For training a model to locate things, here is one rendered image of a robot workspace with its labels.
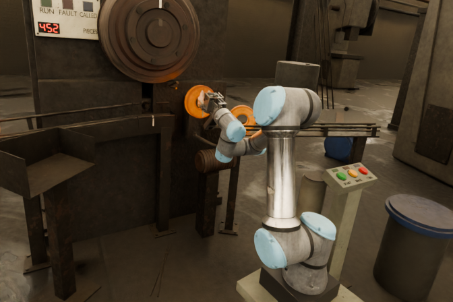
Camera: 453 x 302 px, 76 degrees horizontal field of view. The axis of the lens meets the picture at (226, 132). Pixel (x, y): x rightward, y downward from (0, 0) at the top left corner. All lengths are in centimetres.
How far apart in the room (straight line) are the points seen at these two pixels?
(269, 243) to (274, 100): 40
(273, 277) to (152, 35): 107
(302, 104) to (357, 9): 833
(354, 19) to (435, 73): 588
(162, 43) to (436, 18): 276
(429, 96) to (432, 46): 47
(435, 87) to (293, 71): 153
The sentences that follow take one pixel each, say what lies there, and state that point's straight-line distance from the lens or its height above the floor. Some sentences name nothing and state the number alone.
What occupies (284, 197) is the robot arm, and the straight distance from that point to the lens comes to 89.
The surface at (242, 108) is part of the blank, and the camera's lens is 157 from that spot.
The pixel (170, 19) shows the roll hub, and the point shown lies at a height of 118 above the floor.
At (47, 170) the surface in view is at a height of 60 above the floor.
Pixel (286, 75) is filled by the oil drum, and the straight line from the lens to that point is 397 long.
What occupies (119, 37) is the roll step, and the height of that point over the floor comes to 108.
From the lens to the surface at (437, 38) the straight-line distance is 351.
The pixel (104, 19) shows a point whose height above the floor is 115.
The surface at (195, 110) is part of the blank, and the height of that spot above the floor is 79.
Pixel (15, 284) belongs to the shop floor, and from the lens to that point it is 174.
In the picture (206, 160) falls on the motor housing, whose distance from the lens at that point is 155.
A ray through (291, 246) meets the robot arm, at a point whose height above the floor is 57.
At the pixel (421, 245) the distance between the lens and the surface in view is 166.
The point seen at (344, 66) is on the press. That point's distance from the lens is 904.
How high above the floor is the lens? 112
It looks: 18 degrees down
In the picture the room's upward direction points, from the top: 5 degrees clockwise
